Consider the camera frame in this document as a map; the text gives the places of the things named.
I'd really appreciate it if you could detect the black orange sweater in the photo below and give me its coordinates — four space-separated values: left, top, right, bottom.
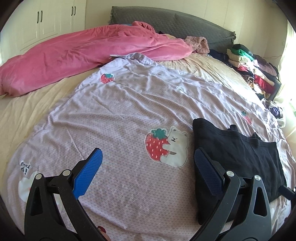
192 117 287 226

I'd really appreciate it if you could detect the white plastic bag of clothes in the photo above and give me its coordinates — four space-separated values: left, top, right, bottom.
261 98 287 128

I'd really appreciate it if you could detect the pile of folded clothes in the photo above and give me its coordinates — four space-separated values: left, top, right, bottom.
226 44 279 100

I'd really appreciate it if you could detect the right hand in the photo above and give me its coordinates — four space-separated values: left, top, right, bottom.
97 226 111 241

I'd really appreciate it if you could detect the lilac strawberry print blanket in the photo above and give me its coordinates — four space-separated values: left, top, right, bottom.
1 54 295 240

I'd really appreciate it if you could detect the grey storage box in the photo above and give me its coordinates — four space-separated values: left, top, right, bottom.
268 76 281 100

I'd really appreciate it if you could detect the dusty pink fuzzy garment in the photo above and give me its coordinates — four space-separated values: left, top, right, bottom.
184 36 210 55

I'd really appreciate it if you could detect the pink quilt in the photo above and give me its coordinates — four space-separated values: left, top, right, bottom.
1 21 193 97

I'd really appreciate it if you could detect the white wardrobe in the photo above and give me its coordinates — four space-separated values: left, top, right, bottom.
1 0 86 64

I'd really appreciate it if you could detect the grey quilted headboard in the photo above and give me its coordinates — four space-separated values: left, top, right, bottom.
109 6 236 53

